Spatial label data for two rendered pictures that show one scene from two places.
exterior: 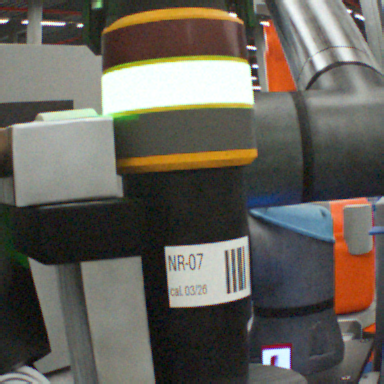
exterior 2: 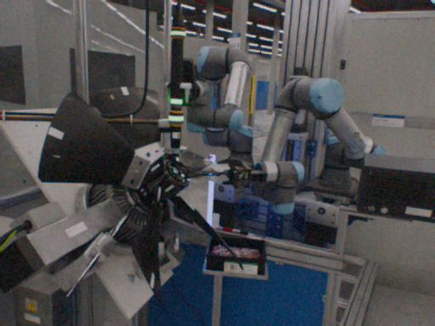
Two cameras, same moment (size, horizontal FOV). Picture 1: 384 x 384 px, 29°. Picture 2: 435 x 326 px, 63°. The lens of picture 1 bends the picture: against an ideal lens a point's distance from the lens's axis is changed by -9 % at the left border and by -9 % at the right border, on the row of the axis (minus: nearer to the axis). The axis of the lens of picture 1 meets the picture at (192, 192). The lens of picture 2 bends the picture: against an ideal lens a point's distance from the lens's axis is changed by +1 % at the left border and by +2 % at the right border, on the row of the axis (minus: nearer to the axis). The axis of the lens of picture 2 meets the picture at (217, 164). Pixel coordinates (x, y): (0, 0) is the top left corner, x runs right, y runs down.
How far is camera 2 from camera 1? 90 cm
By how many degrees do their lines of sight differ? 14
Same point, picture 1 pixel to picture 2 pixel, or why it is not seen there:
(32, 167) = (161, 124)
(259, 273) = (230, 141)
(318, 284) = (245, 147)
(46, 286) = (197, 140)
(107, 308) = (166, 137)
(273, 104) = (210, 111)
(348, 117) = (222, 115)
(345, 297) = not seen: hidden behind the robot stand
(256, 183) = (205, 124)
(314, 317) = (244, 155)
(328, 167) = (217, 123)
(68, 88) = not seen: hidden behind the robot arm
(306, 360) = not seen: hidden behind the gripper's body
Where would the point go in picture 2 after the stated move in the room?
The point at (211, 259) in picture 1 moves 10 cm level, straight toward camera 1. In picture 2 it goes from (176, 133) to (165, 138)
